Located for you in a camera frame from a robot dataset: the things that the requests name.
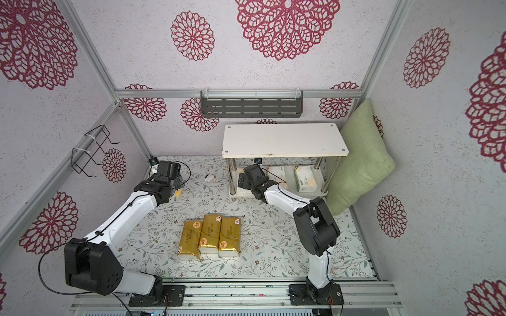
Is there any white tissue pack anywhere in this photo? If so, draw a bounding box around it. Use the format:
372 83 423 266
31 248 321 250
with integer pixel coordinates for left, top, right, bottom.
235 168 245 194
294 166 318 192
267 166 289 189

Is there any black wire wall rack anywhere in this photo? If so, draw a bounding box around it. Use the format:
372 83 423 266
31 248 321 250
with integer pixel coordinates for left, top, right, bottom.
70 125 119 178

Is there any metal base rail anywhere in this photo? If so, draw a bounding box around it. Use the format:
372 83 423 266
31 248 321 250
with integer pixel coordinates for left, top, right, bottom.
68 280 407 315

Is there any white two-tier shelf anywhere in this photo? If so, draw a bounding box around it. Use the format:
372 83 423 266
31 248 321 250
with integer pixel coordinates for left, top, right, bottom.
222 123 349 198

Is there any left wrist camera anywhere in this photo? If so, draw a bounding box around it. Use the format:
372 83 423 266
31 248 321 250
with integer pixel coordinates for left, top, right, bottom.
149 157 159 166

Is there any grey wall-mounted rack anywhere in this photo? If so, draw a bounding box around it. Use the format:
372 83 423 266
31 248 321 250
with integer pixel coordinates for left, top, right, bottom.
200 90 304 119

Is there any green pillow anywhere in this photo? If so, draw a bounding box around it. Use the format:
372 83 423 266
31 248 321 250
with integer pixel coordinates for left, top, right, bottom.
325 99 395 216

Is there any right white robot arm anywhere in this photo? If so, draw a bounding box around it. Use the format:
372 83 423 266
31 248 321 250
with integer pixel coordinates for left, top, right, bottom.
238 164 340 300

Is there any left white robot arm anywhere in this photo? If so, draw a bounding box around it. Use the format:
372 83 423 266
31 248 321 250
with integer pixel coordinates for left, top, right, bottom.
64 161 185 302

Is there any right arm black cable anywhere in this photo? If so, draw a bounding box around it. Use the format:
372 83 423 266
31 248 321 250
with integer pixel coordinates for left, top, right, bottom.
260 167 317 210

